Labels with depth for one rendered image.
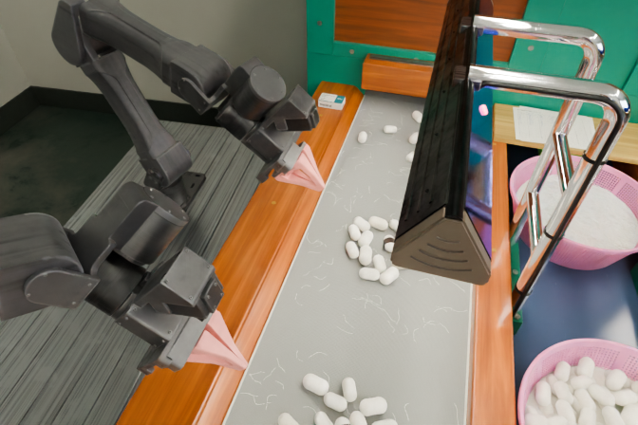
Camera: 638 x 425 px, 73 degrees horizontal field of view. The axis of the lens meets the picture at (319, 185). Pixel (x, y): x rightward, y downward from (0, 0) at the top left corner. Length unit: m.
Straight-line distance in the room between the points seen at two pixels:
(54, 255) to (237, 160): 0.72
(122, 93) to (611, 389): 0.89
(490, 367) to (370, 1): 0.81
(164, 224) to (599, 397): 0.60
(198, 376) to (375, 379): 0.24
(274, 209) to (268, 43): 1.36
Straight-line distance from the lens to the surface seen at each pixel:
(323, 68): 1.19
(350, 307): 0.71
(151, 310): 0.47
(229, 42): 2.16
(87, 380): 0.81
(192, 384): 0.65
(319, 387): 0.63
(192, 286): 0.42
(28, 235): 0.45
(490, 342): 0.70
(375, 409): 0.63
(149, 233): 0.46
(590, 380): 0.75
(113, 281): 0.48
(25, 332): 0.91
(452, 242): 0.35
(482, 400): 0.65
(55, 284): 0.44
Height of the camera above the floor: 1.34
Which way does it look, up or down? 42 degrees down
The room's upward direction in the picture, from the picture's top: straight up
